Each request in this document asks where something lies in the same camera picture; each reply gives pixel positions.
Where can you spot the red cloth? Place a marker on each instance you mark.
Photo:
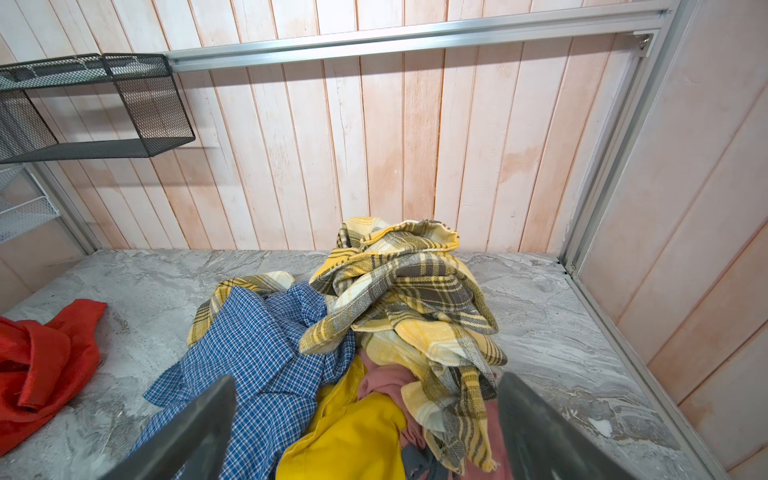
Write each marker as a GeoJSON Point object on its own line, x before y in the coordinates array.
{"type": "Point", "coordinates": [44, 366]}

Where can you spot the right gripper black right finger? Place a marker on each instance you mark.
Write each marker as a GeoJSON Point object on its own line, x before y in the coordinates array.
{"type": "Point", "coordinates": [541, 444]}

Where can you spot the blue checked cloth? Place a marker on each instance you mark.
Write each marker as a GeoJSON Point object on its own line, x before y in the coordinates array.
{"type": "Point", "coordinates": [255, 339]}

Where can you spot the black mesh wall shelf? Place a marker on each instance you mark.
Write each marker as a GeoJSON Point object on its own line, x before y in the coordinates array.
{"type": "Point", "coordinates": [91, 106]}

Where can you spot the maroon cloth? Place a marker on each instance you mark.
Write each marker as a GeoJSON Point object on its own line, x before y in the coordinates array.
{"type": "Point", "coordinates": [389, 380]}

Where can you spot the yellow grey plaid cloth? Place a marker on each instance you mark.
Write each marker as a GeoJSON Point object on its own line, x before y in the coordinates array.
{"type": "Point", "coordinates": [411, 302]}

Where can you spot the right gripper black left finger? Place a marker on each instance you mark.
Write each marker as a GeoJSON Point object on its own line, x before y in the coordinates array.
{"type": "Point", "coordinates": [191, 446]}

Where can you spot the white mesh wall shelf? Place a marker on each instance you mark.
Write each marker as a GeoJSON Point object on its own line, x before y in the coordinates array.
{"type": "Point", "coordinates": [25, 205]}

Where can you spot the plain yellow cloth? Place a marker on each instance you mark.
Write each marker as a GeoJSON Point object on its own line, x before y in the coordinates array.
{"type": "Point", "coordinates": [348, 437]}

